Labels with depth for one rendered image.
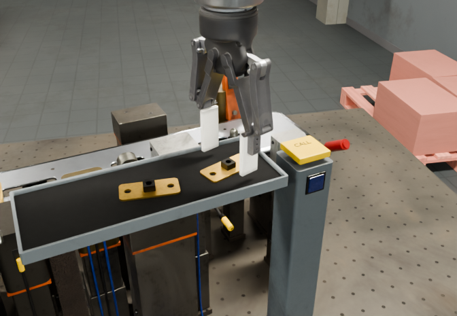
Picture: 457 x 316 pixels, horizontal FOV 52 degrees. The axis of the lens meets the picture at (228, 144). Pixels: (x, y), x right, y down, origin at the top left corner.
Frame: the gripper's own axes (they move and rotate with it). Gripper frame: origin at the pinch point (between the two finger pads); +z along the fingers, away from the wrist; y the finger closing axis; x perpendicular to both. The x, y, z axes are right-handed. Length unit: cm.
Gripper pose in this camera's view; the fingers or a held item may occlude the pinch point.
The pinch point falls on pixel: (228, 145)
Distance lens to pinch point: 69.5
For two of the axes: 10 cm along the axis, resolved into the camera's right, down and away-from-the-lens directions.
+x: -7.6, 3.2, -5.6
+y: -6.5, -3.8, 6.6
